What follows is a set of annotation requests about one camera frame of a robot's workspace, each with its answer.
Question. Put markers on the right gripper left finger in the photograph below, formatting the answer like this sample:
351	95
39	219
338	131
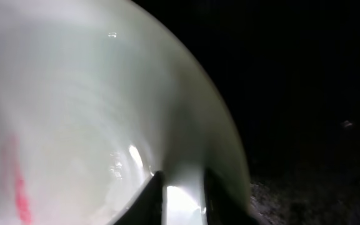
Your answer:
148	206

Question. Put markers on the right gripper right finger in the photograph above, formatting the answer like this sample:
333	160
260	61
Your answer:
220	208

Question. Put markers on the large light green plate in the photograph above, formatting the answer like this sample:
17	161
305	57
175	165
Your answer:
97	96

